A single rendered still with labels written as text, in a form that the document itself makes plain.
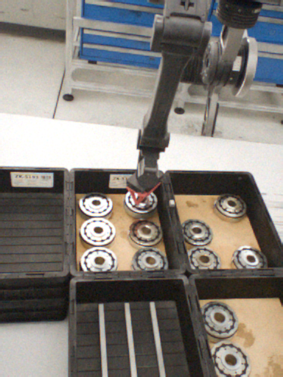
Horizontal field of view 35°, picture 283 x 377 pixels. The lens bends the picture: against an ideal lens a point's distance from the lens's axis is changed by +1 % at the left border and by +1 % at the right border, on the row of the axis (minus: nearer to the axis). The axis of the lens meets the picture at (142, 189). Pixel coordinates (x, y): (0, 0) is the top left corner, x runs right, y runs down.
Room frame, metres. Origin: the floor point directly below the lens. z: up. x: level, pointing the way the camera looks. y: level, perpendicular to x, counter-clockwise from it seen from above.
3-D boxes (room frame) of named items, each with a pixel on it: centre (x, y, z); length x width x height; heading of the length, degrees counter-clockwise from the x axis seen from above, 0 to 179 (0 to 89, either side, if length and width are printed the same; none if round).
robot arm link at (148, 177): (0.93, -0.01, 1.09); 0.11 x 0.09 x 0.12; 7
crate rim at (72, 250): (0.85, 0.04, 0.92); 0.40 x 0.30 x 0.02; 15
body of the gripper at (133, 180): (0.97, 0.00, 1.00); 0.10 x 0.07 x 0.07; 149
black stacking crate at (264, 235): (0.92, -0.25, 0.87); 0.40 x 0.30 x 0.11; 15
